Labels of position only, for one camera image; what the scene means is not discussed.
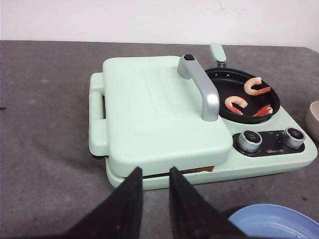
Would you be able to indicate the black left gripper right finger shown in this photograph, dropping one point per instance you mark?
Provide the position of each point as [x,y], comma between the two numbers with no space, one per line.
[192,217]

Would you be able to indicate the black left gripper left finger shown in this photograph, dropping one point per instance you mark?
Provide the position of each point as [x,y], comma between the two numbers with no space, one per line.
[118,217]

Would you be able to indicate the white bread slice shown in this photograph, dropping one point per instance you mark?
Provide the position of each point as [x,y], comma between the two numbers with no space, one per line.
[195,170]

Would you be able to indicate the pink shrimp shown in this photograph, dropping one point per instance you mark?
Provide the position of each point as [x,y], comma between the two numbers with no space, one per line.
[241,102]
[252,82]

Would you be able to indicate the beige ceramic bowl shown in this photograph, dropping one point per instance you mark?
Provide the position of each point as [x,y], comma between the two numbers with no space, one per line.
[312,120]

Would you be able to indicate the breakfast maker hinged lid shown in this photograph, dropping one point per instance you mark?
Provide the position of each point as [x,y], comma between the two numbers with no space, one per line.
[156,113]

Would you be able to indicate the mint green breakfast maker base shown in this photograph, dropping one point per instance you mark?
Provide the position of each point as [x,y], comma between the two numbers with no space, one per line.
[261,164]

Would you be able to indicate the blue plate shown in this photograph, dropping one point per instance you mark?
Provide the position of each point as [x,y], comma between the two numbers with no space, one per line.
[274,221]

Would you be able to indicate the grey table mat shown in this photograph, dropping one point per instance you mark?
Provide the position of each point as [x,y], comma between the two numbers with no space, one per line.
[48,179]

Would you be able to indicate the left silver control knob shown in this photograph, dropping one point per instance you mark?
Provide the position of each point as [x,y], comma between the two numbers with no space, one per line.
[249,141]

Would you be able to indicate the silver control knob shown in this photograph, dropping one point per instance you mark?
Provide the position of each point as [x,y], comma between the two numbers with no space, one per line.
[249,141]
[292,137]

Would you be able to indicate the right silver control knob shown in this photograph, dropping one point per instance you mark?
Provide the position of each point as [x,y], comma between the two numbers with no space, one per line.
[292,137]

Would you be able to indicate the black frying pan green handle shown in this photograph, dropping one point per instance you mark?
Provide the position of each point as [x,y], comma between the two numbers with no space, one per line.
[244,98]

